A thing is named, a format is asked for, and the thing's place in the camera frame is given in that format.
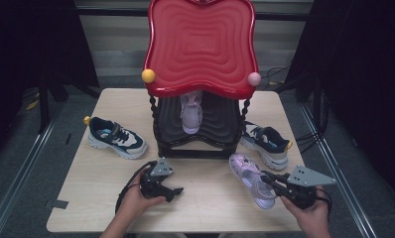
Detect purple jelly sandal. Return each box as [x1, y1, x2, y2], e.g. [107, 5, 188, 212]
[180, 90, 203, 135]
[228, 152, 277, 210]

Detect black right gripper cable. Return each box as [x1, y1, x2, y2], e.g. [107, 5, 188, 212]
[314, 187, 332, 216]

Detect red and black shoe rack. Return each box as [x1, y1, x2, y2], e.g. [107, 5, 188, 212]
[141, 0, 263, 161]

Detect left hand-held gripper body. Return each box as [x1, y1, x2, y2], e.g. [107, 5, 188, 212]
[139, 158, 174, 200]

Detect dark metal stand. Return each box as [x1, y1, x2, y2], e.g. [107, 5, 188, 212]
[36, 75, 102, 134]

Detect navy and white sneaker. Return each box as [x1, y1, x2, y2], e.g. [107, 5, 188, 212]
[239, 120, 294, 172]
[83, 115, 149, 161]

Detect yellow floor tape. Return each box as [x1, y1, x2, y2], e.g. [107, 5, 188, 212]
[25, 98, 41, 112]

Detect person's left hand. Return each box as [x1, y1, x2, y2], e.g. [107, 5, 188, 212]
[120, 167, 167, 219]

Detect black floor cables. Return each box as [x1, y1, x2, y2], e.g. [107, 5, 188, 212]
[261, 63, 330, 154]

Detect person's right hand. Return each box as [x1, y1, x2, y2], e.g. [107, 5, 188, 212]
[280, 186, 331, 231]

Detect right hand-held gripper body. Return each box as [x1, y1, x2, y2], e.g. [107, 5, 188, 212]
[281, 165, 337, 210]

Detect metal floor rail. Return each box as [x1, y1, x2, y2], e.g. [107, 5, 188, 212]
[0, 108, 65, 238]
[298, 105, 378, 238]

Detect black tape piece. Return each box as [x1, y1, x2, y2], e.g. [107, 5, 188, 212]
[51, 198, 69, 210]

